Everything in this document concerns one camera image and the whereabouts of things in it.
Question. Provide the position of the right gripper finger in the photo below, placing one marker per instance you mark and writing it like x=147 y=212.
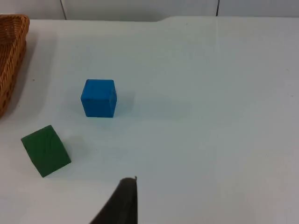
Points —
x=125 y=205

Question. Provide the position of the blue cube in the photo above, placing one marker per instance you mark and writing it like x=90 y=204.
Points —
x=98 y=99

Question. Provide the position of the green cube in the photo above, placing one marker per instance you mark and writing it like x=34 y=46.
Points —
x=45 y=151

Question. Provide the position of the brown wicker basket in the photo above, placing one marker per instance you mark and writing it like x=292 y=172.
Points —
x=10 y=56

